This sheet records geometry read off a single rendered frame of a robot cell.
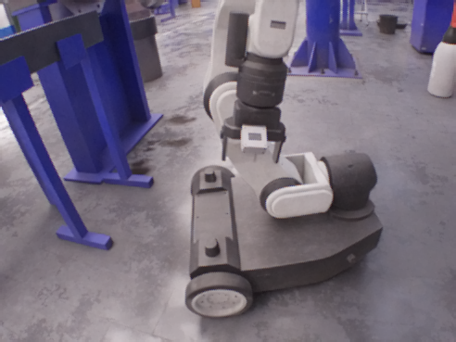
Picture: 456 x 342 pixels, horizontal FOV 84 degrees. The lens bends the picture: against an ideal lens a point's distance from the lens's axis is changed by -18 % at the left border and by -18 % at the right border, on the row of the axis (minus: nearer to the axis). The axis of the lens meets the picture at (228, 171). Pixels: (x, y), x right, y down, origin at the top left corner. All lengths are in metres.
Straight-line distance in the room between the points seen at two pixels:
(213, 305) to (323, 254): 0.37
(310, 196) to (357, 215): 0.21
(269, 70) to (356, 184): 0.56
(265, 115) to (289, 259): 0.49
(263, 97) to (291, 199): 0.43
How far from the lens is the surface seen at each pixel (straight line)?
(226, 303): 0.95
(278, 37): 0.48
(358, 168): 0.97
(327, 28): 2.88
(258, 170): 0.86
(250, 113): 0.55
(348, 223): 1.02
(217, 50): 0.71
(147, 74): 3.24
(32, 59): 1.15
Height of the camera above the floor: 0.89
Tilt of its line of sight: 35 degrees down
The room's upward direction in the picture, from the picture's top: 8 degrees counter-clockwise
